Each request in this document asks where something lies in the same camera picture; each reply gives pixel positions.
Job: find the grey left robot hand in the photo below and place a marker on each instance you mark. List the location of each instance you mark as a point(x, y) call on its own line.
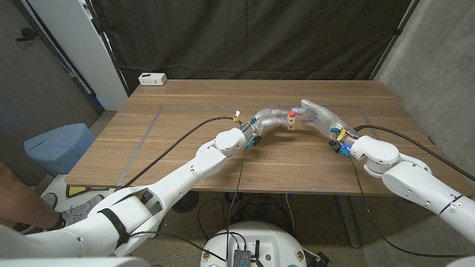
point(264, 119)

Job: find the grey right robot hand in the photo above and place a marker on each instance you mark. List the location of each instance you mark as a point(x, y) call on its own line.
point(326, 118)

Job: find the wooden block with holes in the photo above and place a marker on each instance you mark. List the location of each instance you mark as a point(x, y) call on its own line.
point(291, 123)

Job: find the red-headed wooden screw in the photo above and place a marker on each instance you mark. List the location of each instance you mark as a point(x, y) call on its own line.
point(292, 113)

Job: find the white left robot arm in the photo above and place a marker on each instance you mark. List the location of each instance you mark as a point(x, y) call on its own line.
point(167, 185)

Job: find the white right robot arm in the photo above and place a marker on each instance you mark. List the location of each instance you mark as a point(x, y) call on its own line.
point(419, 185)

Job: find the large wooden board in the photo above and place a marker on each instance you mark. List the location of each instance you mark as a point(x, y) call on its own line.
point(185, 106)

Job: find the black backdrop curtain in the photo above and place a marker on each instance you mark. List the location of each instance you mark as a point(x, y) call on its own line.
point(241, 37)

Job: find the grey table leg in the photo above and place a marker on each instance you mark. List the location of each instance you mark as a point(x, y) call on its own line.
point(349, 219)

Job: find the black backdrop stand pole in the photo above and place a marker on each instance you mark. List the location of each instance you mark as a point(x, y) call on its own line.
point(395, 37)
point(107, 48)

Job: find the round black floor grille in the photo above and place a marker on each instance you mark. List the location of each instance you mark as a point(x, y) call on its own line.
point(187, 202)

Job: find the white power strip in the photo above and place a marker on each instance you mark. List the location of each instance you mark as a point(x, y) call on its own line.
point(152, 78)

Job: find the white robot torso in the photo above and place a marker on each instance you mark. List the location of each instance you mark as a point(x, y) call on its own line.
point(267, 241)

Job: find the black antenna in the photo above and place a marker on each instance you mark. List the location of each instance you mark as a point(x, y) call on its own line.
point(257, 249)

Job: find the grey electronics module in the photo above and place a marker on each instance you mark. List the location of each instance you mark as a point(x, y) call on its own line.
point(242, 258)

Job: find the black floor device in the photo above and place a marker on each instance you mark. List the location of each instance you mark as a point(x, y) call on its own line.
point(323, 260)

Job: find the white cabinet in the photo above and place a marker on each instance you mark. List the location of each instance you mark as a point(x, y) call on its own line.
point(81, 48)

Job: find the grey sneaker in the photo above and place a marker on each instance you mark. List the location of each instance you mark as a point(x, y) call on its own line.
point(50, 200)
point(79, 211)

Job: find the light blue stool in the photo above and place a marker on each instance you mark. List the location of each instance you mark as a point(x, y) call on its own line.
point(59, 146)

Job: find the white floor platform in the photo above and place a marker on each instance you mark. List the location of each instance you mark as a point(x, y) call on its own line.
point(55, 182)

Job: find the person's bare leg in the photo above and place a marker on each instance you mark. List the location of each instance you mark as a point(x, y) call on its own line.
point(22, 205)

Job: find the dark wall rail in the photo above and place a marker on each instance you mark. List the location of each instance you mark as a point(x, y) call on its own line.
point(55, 52)

